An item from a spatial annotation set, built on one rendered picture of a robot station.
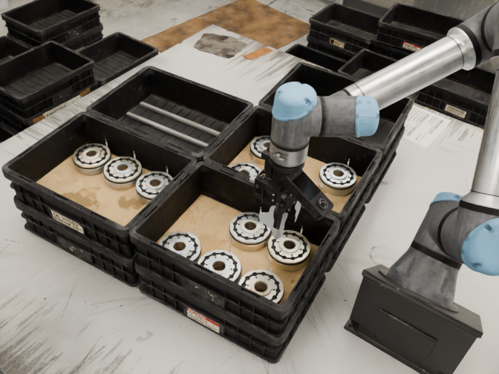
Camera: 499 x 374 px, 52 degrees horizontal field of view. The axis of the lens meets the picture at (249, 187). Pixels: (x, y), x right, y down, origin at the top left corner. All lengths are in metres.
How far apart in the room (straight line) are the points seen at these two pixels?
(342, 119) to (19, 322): 0.90
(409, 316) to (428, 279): 0.09
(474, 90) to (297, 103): 1.89
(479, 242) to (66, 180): 1.03
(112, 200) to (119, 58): 1.58
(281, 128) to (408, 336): 0.56
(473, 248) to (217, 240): 0.59
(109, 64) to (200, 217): 1.65
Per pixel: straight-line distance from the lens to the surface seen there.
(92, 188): 1.45
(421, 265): 1.18
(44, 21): 3.10
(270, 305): 1.06
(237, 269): 1.19
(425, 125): 2.00
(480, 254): 1.05
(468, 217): 1.07
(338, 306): 1.36
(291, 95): 0.92
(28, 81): 2.59
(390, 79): 1.11
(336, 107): 0.95
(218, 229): 1.31
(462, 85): 2.74
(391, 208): 1.63
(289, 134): 0.94
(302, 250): 1.24
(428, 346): 1.23
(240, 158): 1.50
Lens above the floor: 1.81
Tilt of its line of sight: 44 degrees down
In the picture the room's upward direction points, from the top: 4 degrees clockwise
